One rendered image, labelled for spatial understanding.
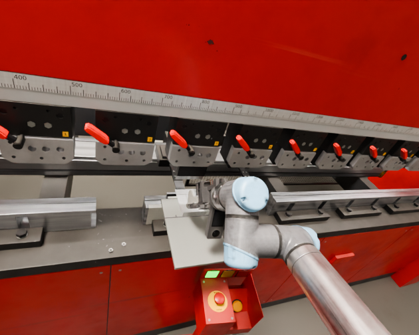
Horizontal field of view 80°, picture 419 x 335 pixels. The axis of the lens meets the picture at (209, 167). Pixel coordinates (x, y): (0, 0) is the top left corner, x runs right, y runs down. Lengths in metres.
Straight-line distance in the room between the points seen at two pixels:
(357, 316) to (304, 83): 0.57
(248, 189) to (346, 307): 0.25
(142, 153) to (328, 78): 0.58
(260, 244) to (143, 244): 0.49
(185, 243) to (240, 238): 0.30
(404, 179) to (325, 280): 2.30
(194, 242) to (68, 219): 0.41
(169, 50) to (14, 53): 0.29
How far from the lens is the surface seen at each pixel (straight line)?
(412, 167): 1.58
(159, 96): 0.64
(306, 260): 0.55
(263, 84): 0.72
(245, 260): 0.54
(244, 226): 0.54
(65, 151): 0.72
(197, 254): 0.79
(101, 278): 1.01
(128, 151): 0.71
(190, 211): 0.88
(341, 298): 0.51
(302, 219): 1.26
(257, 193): 0.53
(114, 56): 0.60
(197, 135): 0.72
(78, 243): 0.94
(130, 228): 0.97
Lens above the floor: 1.65
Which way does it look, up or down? 36 degrees down
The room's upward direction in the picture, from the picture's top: 19 degrees clockwise
